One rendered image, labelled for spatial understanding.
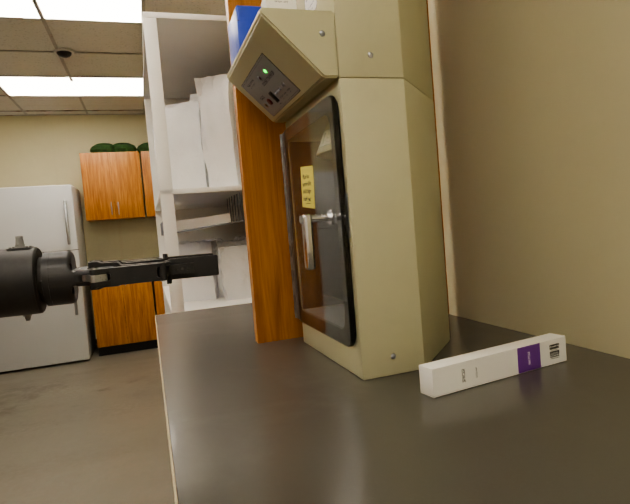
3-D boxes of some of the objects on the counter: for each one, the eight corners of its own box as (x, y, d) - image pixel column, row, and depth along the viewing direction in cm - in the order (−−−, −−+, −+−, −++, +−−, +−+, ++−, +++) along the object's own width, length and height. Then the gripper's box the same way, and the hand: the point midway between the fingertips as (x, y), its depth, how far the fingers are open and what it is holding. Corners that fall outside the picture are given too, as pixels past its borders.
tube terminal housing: (405, 325, 118) (380, -14, 114) (497, 355, 88) (466, -107, 83) (303, 341, 110) (272, -22, 106) (364, 380, 80) (323, -128, 76)
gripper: (28, 256, 62) (222, 240, 70) (51, 249, 78) (206, 237, 86) (35, 316, 63) (226, 294, 70) (56, 297, 79) (210, 281, 87)
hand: (193, 265), depth 77 cm, fingers open, 4 cm apart
